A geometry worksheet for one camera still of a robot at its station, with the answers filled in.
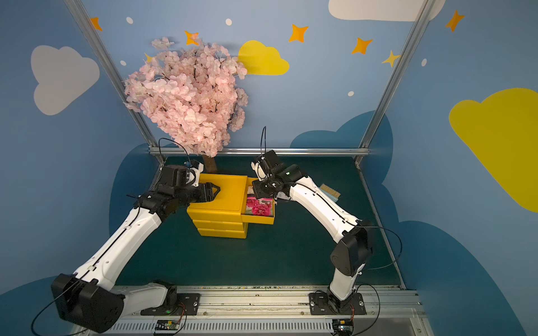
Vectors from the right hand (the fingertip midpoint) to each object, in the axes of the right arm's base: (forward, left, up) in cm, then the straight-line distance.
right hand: (260, 186), depth 81 cm
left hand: (-2, +18, +2) cm, 18 cm away
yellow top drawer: (-12, 0, -4) cm, 13 cm away
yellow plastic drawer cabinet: (-12, +13, -4) cm, 19 cm away
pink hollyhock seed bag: (-4, 0, -8) cm, 9 cm away
